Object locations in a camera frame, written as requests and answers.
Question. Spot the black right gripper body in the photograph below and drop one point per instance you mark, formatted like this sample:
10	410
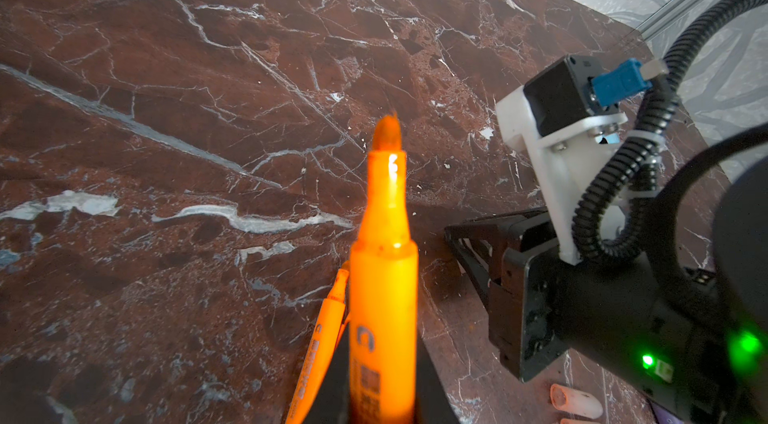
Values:
539	307

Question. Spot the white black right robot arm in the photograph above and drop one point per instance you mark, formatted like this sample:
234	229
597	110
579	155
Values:
734	294

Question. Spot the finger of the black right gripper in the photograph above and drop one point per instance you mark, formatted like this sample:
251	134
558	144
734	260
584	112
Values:
496	251

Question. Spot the short orange highlighter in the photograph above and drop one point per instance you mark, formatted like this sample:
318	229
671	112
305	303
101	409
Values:
323	342

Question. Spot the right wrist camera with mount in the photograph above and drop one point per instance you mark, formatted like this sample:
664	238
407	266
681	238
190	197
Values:
593	138

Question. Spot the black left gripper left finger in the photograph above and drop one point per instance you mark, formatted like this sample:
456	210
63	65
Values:
331	404

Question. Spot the orange marker pen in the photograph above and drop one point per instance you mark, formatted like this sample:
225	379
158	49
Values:
383	294

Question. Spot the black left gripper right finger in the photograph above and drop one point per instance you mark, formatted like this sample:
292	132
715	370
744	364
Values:
432	403

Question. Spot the purple marker pen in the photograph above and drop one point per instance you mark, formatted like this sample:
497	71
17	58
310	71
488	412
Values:
663	416

